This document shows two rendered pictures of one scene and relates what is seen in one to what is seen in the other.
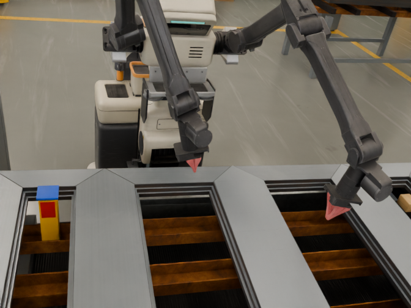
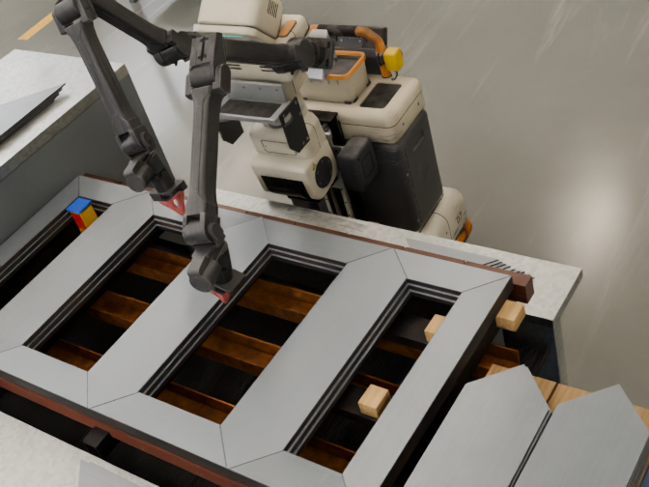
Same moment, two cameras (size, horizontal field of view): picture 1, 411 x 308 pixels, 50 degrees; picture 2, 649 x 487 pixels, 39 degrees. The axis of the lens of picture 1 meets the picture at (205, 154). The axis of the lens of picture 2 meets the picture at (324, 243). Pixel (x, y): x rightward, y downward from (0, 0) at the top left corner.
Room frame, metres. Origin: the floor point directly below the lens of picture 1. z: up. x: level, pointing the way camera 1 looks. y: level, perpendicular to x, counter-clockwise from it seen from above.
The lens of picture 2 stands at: (0.43, -2.07, 2.43)
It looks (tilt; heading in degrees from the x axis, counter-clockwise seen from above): 39 degrees down; 62
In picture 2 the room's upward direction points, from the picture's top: 18 degrees counter-clockwise
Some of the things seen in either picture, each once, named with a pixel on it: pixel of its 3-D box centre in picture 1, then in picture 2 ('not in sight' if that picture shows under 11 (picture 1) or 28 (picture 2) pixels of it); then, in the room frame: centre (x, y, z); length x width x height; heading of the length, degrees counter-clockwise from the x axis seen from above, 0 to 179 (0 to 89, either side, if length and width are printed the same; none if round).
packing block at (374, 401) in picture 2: not in sight; (375, 401); (1.09, -0.82, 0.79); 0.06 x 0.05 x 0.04; 18
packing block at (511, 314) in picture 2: not in sight; (510, 315); (1.48, -0.88, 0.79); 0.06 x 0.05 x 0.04; 18
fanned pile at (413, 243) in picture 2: not in sight; (458, 271); (1.57, -0.59, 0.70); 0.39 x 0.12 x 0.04; 108
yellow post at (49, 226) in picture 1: (49, 219); (93, 231); (0.97, 0.44, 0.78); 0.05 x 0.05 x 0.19; 18
